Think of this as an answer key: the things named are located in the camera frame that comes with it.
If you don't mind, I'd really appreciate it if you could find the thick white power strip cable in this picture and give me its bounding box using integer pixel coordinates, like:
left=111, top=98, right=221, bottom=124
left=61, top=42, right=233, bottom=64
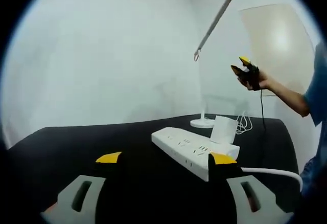
left=240, top=167, right=303, bottom=193

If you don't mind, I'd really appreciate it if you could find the white desk lamp plug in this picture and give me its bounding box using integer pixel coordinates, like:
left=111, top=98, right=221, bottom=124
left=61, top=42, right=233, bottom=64
left=209, top=115, right=237, bottom=144

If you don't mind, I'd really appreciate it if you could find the white desk lamp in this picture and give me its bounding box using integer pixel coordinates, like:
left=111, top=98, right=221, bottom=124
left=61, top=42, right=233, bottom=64
left=190, top=0, right=235, bottom=129

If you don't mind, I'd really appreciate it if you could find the thin white lamp cable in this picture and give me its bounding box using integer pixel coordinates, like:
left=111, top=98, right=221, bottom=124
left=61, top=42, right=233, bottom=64
left=235, top=110, right=254, bottom=135

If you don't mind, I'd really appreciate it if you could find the person's left hand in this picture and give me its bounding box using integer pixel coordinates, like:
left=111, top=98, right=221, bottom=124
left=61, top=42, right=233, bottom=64
left=40, top=202, right=58, bottom=213

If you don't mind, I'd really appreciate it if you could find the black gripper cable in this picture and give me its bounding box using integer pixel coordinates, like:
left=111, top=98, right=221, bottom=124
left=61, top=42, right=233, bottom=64
left=259, top=88, right=267, bottom=132

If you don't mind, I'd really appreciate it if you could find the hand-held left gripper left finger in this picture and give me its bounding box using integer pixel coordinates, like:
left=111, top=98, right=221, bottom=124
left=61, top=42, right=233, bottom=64
left=42, top=151, right=123, bottom=222

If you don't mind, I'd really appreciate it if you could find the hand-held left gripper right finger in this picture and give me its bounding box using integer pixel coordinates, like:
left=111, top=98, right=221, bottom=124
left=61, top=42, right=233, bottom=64
left=208, top=152, right=288, bottom=221

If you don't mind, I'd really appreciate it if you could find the person's right hand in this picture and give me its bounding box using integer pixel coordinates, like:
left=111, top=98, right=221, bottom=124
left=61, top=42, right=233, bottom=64
left=258, top=70, right=275, bottom=90

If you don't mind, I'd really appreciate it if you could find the white power strip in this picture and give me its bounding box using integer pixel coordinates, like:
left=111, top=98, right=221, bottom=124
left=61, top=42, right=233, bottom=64
left=151, top=126, right=241, bottom=183

